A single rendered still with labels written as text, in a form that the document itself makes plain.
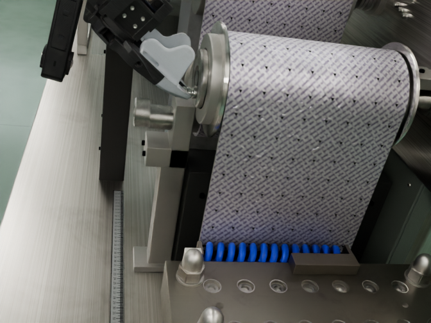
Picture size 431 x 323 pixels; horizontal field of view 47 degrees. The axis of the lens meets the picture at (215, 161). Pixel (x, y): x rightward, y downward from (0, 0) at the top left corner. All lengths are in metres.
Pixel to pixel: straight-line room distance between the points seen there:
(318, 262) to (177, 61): 0.33
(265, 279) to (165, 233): 0.20
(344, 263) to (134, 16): 0.43
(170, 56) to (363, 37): 0.49
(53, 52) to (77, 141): 0.59
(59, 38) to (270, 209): 0.35
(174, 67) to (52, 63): 0.14
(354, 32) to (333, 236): 0.43
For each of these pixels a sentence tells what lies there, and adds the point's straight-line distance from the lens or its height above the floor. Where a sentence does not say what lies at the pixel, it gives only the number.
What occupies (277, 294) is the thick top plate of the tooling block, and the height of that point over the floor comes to 1.03.
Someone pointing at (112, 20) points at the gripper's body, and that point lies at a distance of 0.57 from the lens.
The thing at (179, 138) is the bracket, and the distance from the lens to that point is 0.70.
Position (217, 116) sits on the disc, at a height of 1.23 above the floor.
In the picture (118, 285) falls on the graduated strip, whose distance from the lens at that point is 0.82.
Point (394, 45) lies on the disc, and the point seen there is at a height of 1.32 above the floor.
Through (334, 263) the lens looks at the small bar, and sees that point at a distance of 0.72.
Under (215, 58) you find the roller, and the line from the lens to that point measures 0.60.
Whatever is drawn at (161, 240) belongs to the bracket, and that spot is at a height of 0.96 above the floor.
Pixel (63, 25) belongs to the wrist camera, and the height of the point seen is 1.31.
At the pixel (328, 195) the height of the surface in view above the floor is 1.12.
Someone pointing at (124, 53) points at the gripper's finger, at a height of 1.30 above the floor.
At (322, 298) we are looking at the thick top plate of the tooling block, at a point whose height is 1.03.
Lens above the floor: 1.49
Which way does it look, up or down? 31 degrees down
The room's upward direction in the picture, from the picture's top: 11 degrees clockwise
